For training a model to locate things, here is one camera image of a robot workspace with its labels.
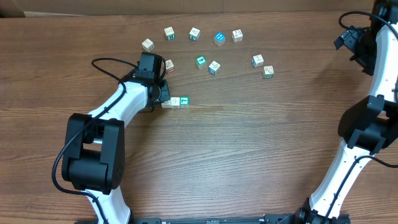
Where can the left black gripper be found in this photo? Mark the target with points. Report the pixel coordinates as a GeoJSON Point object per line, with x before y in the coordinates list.
{"type": "Point", "coordinates": [165, 90]}

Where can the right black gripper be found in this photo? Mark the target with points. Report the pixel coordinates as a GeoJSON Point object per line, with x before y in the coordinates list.
{"type": "Point", "coordinates": [349, 40]}

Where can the blue X top block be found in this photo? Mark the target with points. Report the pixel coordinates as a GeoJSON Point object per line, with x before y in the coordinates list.
{"type": "Point", "coordinates": [166, 104]}

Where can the wooden block with red print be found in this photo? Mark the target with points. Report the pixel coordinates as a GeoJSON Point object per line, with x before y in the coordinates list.
{"type": "Point", "coordinates": [175, 102]}

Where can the green 7 top block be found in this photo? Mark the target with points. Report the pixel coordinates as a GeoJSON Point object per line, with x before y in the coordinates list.
{"type": "Point", "coordinates": [184, 102]}

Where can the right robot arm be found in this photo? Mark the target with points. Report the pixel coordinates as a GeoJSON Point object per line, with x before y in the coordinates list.
{"type": "Point", "coordinates": [368, 126]}

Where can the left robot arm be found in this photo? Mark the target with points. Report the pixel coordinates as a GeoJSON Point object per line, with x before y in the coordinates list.
{"type": "Point", "coordinates": [92, 161]}

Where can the block with red Y side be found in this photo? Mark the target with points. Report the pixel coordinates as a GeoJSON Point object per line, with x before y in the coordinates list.
{"type": "Point", "coordinates": [169, 66]}

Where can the plain wooden block upper left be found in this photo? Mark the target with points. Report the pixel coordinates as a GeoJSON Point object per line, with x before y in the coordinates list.
{"type": "Point", "coordinates": [148, 45]}

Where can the green 4 top block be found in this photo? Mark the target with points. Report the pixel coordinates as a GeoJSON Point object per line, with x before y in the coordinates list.
{"type": "Point", "coordinates": [201, 62]}

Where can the block with green R side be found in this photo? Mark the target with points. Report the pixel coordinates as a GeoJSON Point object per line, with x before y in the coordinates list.
{"type": "Point", "coordinates": [169, 33]}

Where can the block with green J side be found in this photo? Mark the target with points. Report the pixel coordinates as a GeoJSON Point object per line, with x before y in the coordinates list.
{"type": "Point", "coordinates": [194, 34]}

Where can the blue H top block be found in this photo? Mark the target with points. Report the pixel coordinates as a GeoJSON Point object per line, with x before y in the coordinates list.
{"type": "Point", "coordinates": [219, 39]}

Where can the wooden block with animal drawing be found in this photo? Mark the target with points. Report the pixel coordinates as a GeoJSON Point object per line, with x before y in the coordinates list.
{"type": "Point", "coordinates": [237, 35]}

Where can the block with green bottom side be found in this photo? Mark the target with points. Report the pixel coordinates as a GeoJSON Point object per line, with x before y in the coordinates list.
{"type": "Point", "coordinates": [268, 71]}

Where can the block with blue left side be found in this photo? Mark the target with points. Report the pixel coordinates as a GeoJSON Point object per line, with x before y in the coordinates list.
{"type": "Point", "coordinates": [257, 61]}

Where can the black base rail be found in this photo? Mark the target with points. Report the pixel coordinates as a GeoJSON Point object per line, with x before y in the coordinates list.
{"type": "Point", "coordinates": [211, 221]}

